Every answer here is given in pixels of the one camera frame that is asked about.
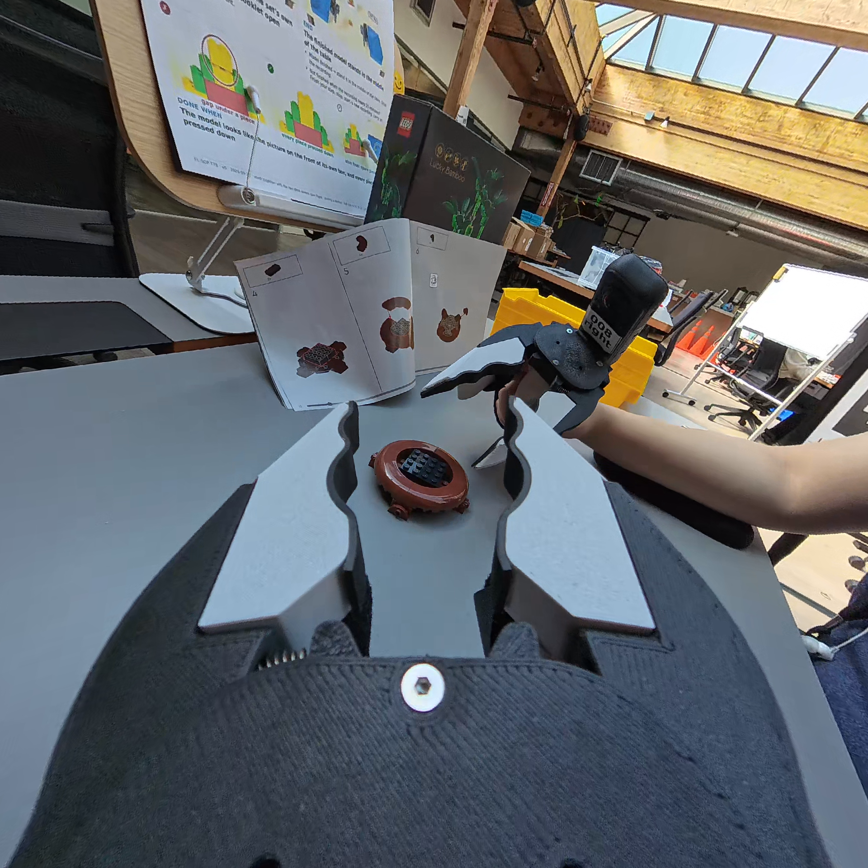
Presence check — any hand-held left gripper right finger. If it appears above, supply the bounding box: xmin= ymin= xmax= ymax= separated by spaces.
xmin=473 ymin=397 xmax=657 ymax=662

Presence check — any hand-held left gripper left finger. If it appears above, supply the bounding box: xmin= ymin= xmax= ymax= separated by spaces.
xmin=197 ymin=400 xmax=374 ymax=657

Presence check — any brown round brick model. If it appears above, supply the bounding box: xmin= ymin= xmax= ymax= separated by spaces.
xmin=368 ymin=439 xmax=471 ymax=522

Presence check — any grey adjoining desk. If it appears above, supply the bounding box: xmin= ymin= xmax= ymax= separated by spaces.
xmin=0 ymin=274 xmax=262 ymax=374

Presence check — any yellow plastic bin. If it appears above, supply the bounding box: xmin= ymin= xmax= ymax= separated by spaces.
xmin=490 ymin=286 xmax=659 ymax=409

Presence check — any wooden workbench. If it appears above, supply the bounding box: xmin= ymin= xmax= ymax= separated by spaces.
xmin=519 ymin=261 xmax=672 ymax=333

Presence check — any clear plastic storage box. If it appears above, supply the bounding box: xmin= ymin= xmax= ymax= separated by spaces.
xmin=580 ymin=245 xmax=621 ymax=287

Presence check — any black wrist rest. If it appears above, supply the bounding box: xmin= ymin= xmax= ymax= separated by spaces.
xmin=593 ymin=451 xmax=755 ymax=550

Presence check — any building instruction booklet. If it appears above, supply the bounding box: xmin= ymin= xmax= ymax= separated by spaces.
xmin=234 ymin=218 xmax=508 ymax=411

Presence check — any black toy set box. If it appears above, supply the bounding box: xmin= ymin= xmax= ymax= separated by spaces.
xmin=364 ymin=94 xmax=532 ymax=244

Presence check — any white whiteboard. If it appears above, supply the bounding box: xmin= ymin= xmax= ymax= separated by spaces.
xmin=661 ymin=263 xmax=868 ymax=442

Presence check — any grey ventilation duct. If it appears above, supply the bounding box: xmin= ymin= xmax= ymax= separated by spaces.
xmin=515 ymin=129 xmax=868 ymax=255

